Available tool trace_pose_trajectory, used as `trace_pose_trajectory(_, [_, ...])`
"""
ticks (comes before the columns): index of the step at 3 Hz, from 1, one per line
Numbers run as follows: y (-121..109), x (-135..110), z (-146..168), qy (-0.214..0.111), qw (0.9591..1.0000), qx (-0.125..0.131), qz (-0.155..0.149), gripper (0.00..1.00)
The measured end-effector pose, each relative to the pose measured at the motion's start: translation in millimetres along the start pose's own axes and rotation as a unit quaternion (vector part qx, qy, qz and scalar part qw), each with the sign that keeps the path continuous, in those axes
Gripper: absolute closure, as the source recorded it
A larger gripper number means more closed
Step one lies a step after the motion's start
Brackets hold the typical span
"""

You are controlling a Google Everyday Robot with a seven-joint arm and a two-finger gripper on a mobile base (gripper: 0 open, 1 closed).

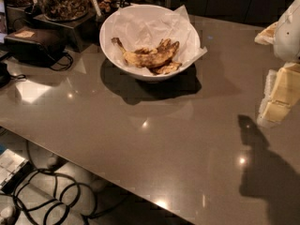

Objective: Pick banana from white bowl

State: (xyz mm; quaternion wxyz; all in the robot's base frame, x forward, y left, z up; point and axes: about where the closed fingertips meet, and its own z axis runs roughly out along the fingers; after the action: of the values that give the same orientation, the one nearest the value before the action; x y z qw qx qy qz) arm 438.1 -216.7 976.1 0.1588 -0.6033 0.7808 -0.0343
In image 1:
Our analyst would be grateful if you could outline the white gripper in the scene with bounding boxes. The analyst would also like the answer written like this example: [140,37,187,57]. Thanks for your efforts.
[254,0,300,128]

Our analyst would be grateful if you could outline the brown banana peel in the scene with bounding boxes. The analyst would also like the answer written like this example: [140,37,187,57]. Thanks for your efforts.
[112,37,182,75]

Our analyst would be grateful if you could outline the white ceramic bowl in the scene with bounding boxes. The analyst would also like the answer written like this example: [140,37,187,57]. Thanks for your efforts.
[99,5,207,82]

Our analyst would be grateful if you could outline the white paper bowl liner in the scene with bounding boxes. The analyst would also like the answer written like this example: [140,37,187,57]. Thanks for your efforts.
[103,5,207,77]

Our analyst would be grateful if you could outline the metal stand under jar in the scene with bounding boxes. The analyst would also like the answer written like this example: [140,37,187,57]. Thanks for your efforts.
[34,11,98,53]

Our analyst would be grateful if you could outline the glass jar of nuts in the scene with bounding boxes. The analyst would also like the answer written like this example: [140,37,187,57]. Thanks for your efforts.
[37,0,89,22]

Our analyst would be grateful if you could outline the black box with label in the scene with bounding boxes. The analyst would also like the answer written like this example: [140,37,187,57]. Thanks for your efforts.
[4,26,66,68]

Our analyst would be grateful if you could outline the white box on floor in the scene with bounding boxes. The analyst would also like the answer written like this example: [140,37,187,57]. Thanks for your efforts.
[0,149,29,193]

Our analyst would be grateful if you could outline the black cable on table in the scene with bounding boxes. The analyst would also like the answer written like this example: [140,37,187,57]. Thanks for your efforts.
[48,51,75,72]

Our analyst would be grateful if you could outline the black cables on floor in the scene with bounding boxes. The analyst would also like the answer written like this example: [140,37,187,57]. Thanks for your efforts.
[0,139,132,225]

